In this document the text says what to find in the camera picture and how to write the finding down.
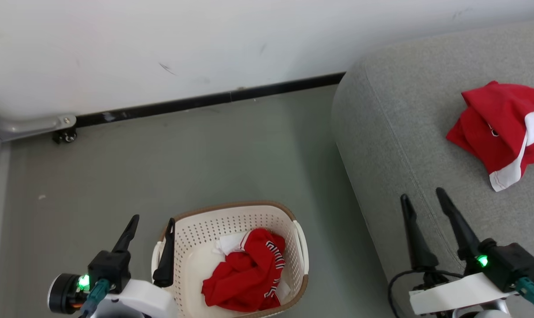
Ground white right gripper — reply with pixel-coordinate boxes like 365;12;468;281
400;187;519;315

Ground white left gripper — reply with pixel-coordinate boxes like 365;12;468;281
92;215;178;318

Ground red jersey with striped trim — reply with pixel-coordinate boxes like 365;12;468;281
202;227;292;313

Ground red shorts with white trim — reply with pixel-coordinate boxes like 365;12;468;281
446;81;534;193

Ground grey fabric sofa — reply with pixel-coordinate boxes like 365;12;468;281
331;20;534;318

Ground cream perforated laundry basket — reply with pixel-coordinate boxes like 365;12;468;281
151;201;309;318

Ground black caster wheel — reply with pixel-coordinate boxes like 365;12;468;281
53;128;77;144

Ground black baseboard strip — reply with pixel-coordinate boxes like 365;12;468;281
75;72;347;129

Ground thin black right gripper cable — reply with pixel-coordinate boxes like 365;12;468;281
387;269;464;318

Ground teal left camera connector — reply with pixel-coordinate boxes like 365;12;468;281
79;278;111;318

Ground teal camera connector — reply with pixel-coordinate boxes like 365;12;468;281
79;278;111;318
515;276;534;316

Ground teal right camera connector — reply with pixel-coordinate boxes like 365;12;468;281
515;276;534;316

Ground grey metal partition frame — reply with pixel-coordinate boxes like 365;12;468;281
0;102;77;142

